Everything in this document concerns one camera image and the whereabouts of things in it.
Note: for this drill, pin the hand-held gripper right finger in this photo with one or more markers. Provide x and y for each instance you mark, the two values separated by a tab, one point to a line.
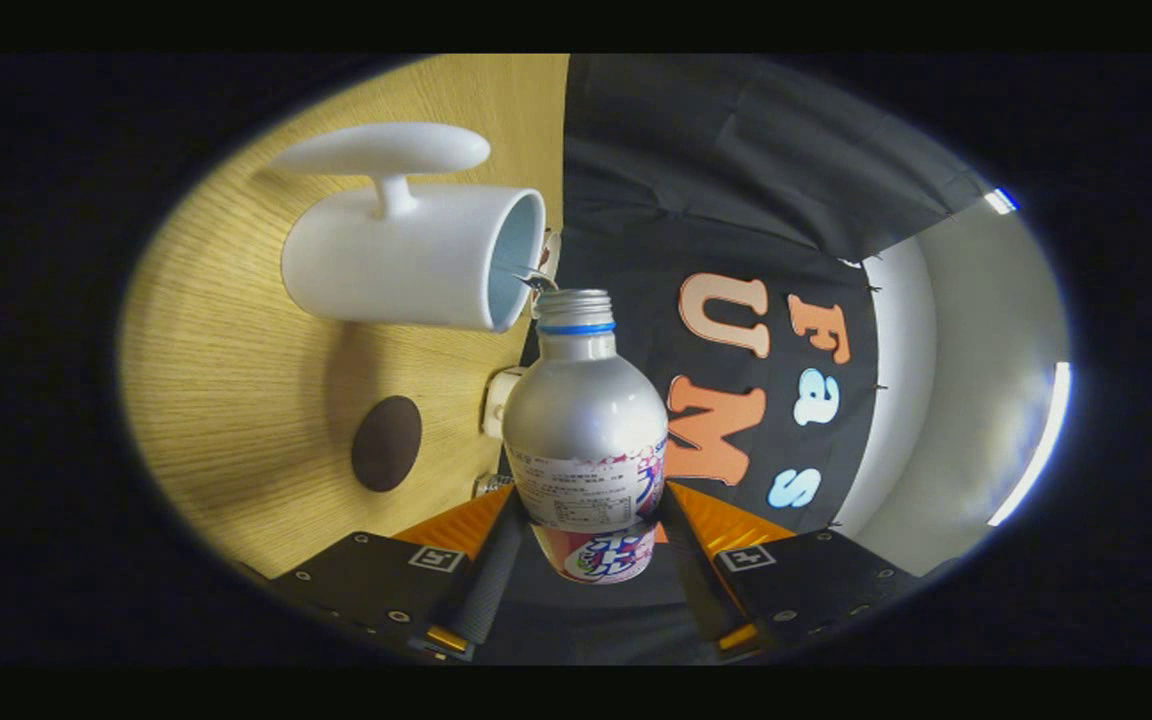
693	580

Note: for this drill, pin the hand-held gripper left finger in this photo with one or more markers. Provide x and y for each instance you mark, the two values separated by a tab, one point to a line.
491	580

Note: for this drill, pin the brown round coaster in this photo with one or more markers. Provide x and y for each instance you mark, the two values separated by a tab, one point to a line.
387	444

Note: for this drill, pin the silver juice bottle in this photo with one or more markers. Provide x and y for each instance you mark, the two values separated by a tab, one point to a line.
586	420

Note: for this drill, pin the white cup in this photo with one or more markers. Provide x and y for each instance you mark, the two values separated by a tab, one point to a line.
396	260

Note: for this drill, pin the small metal holder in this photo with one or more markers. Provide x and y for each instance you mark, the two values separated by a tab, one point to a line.
491	484

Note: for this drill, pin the wooden table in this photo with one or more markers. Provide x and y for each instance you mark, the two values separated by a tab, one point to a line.
236	400

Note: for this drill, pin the black backdrop cloth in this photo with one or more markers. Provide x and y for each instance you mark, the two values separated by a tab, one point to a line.
736	140

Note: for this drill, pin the narrow ceiling light strip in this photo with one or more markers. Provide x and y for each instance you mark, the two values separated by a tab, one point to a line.
1000	201

